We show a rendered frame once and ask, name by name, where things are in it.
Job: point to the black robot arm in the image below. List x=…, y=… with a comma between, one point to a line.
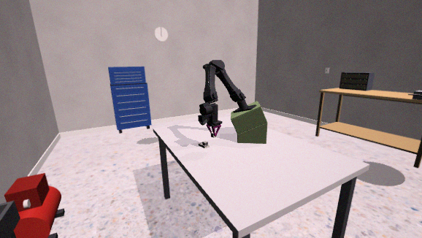
x=216, y=67

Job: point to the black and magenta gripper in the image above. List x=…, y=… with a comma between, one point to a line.
x=214, y=125

